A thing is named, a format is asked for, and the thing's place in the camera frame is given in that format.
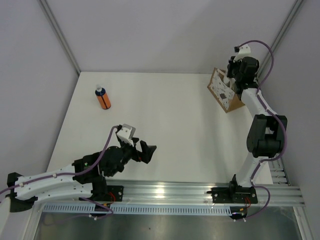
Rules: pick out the aluminium mounting rail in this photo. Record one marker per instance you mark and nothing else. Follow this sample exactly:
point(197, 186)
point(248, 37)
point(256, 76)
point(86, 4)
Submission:
point(187, 182)

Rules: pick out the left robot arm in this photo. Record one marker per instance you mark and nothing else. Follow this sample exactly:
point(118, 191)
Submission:
point(85, 178)

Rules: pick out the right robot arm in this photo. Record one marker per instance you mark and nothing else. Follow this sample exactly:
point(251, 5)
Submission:
point(266, 139)

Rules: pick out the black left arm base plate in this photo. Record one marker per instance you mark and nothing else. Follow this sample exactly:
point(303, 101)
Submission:
point(108, 193)

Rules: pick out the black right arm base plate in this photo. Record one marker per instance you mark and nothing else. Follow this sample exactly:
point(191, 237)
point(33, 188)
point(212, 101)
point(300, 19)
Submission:
point(225, 196)

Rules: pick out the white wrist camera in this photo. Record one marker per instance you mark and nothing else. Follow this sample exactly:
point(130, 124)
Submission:
point(241, 52)
point(126, 133)

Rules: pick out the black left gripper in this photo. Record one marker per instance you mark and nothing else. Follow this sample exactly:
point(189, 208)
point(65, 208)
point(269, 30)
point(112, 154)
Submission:
point(147, 150)

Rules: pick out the right aluminium frame post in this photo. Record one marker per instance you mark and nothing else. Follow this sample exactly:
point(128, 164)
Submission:
point(280, 36)

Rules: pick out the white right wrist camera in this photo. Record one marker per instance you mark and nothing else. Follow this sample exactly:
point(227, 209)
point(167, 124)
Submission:
point(241, 52)

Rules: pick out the aluminium frame post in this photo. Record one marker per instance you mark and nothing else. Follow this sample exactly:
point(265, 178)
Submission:
point(49, 15)
point(280, 36)

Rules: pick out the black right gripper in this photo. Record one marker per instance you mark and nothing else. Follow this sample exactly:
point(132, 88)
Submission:
point(231, 64)

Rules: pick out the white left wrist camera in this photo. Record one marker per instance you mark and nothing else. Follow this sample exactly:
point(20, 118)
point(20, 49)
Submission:
point(126, 133)

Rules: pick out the orange blue pump bottle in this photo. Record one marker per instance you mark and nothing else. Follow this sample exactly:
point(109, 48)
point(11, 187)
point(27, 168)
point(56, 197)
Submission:
point(102, 97)

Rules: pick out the white slotted cable duct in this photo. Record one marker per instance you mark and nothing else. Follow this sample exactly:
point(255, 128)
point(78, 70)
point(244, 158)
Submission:
point(138, 209)

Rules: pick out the left aluminium frame post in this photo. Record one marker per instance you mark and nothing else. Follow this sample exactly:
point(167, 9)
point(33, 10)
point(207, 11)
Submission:
point(49, 15)

